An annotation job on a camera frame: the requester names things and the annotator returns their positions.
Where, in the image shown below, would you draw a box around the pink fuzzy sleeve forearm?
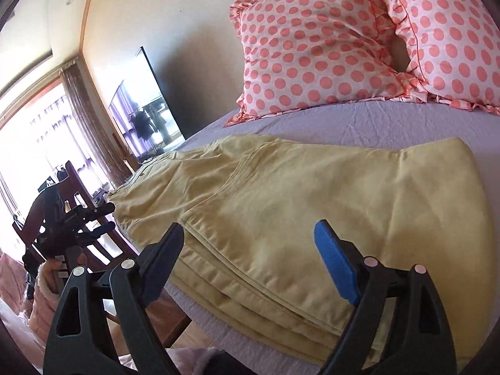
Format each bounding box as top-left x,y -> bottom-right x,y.
0,265 -> 64,348

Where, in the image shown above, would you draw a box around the dark wooden bedside table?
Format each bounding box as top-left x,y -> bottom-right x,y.
107,289 -> 192,356

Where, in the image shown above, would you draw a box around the polka dot pillow right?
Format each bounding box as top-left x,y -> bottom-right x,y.
382,0 -> 499,114

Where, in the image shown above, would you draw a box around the lavender bed sheet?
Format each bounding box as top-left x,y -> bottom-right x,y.
163,99 -> 500,375

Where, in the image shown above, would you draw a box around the khaki tan pants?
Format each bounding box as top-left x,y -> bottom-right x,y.
109,135 -> 496,364

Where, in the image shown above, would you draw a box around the person left hand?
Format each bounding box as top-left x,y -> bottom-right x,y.
37,258 -> 62,295

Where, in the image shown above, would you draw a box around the brown window curtain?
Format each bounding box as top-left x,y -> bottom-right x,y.
60,59 -> 131,187

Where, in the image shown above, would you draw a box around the dark wooden chair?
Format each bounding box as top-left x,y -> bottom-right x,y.
13,162 -> 137,272

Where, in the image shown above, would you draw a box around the polka dot pillow left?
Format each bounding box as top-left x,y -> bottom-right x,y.
227,0 -> 427,125

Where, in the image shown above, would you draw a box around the polka dot pillow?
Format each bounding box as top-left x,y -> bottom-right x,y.
382,0 -> 499,114
227,0 -> 427,125

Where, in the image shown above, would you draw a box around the black flat television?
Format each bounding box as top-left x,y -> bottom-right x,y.
107,47 -> 185,162

